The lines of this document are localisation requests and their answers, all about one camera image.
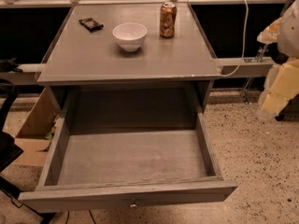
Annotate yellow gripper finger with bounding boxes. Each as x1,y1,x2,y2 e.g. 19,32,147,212
257,58,299,120
257,18,282,45

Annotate orange soda can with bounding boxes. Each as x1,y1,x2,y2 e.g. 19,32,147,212
160,2,177,38

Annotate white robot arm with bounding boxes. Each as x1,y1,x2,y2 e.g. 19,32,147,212
257,0,299,120

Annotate grey open top drawer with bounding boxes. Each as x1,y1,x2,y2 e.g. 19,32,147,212
20,84,237,213

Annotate metal drawer knob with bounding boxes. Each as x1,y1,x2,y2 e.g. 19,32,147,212
129,201,138,210

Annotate metal diagonal rod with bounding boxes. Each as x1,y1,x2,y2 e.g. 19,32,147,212
240,45,268,105

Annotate white ceramic bowl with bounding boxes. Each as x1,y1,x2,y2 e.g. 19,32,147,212
112,22,148,51

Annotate black snack packet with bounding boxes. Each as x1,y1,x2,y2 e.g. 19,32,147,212
78,18,104,33

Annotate grey cabinet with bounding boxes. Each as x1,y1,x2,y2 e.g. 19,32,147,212
37,3,219,105

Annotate cardboard box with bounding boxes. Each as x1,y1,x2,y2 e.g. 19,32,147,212
13,90,57,167

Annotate white cable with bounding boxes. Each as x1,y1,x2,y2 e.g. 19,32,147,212
220,0,249,78

